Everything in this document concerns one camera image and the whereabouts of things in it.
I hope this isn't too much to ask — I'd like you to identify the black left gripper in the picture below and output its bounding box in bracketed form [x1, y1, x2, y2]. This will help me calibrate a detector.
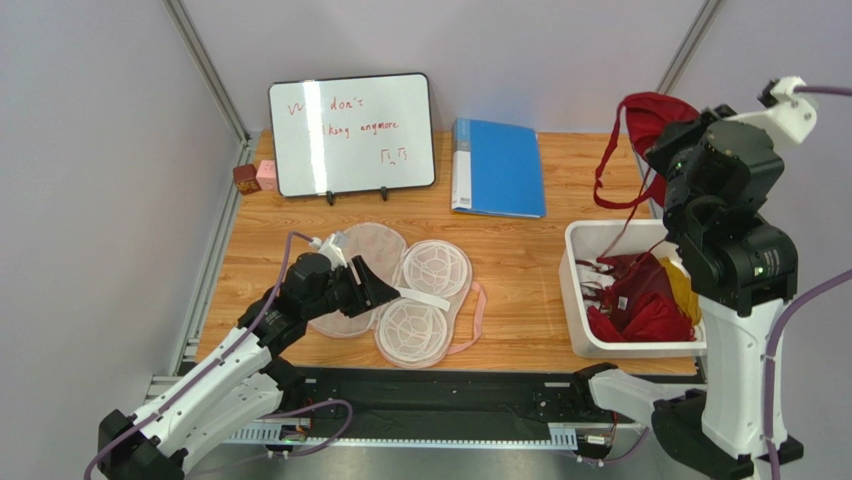
[304, 254, 401, 320]

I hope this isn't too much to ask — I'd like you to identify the floral mesh laundry bag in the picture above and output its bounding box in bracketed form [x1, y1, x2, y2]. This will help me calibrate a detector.
[310, 223, 487, 369]

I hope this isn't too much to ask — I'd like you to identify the red bra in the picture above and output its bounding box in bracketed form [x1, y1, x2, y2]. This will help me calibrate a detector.
[592, 91, 702, 264]

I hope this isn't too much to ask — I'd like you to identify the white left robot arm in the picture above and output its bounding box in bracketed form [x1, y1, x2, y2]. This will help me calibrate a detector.
[84, 253, 401, 479]

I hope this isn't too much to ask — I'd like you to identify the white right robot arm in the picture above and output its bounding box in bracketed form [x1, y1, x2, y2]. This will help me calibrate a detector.
[573, 100, 817, 479]

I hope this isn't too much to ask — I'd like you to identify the pink cube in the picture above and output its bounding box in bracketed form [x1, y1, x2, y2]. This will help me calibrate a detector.
[255, 159, 278, 191]

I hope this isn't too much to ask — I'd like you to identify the white dry-erase board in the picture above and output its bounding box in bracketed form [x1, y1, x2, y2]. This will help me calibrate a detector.
[267, 73, 436, 203]

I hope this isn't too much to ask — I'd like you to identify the blue file folder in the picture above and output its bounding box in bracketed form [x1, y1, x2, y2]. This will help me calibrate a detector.
[451, 118, 547, 218]

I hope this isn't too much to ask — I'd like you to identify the brown cube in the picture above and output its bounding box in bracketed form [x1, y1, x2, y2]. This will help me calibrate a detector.
[232, 163, 262, 195]

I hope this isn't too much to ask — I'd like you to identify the white plastic bin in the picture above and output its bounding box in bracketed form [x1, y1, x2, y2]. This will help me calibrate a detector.
[559, 220, 707, 359]

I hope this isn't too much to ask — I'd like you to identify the dark red clothes pile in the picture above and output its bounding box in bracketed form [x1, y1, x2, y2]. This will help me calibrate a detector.
[577, 253, 698, 343]

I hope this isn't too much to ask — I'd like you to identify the yellow garment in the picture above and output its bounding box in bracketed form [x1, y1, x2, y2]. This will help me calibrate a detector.
[659, 257, 702, 327]

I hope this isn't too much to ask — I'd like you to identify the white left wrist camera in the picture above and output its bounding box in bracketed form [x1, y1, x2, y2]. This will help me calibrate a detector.
[309, 232, 348, 270]

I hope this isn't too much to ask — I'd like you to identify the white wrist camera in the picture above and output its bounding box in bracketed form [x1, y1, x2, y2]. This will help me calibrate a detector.
[309, 232, 348, 270]
[726, 76, 818, 152]

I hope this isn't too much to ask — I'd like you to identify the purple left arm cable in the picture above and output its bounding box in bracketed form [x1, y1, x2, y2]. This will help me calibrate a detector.
[83, 230, 355, 480]

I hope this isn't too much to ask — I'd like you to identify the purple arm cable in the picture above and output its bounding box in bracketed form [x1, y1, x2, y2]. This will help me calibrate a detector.
[83, 230, 355, 480]
[573, 85, 852, 480]

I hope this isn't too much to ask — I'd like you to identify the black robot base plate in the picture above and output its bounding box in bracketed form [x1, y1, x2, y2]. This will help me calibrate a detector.
[284, 368, 633, 441]

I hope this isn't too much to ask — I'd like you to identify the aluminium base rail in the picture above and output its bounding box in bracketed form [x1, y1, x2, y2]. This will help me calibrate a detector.
[136, 373, 707, 451]

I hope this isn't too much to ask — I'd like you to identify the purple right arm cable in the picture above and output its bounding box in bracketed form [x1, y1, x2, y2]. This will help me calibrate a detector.
[573, 85, 852, 480]

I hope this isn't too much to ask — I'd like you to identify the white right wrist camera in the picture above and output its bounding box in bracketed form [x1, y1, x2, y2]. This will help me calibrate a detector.
[726, 76, 818, 152]

